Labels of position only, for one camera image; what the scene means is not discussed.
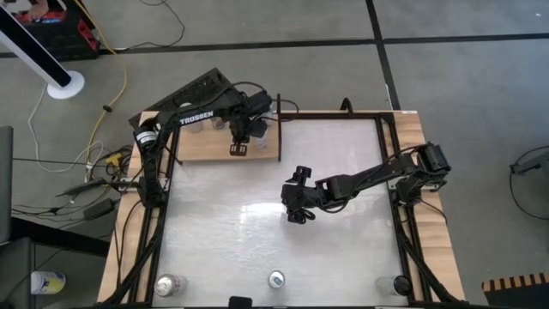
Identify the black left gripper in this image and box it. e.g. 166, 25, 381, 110
230, 112, 271, 156

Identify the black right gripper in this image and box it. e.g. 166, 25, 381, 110
281, 166, 327, 225

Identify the silver Diet Coke can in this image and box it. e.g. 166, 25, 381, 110
251, 127, 270, 150

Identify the white slim can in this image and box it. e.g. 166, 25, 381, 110
375, 275, 413, 297

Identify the silver can red print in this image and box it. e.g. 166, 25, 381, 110
154, 273, 189, 298

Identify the black perforated panel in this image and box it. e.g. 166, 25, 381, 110
128, 67, 240, 128

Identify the black power adapter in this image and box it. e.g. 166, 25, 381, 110
81, 197, 117, 221

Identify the grey power strip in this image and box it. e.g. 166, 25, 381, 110
55, 178, 111, 198

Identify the white pole round base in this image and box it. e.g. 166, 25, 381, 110
0, 4, 86, 100

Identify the black red tool case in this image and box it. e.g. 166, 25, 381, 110
11, 7, 101, 63

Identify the black yellow striped box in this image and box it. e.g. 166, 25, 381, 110
480, 272, 549, 309

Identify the black desk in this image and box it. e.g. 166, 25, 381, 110
0, 216, 112, 309

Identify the black metal shelf end frame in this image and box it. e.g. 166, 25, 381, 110
275, 93, 283, 163
164, 143, 184, 166

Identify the black aluminium table frame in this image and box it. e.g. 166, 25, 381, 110
112, 110, 462, 309

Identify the black floor cable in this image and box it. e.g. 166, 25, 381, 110
113, 0, 186, 52

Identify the yellow power cable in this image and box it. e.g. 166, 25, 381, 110
72, 0, 129, 169

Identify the black cable bundle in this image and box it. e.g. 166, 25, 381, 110
10, 201, 87, 221

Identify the white floor cable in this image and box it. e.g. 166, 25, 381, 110
27, 83, 105, 173

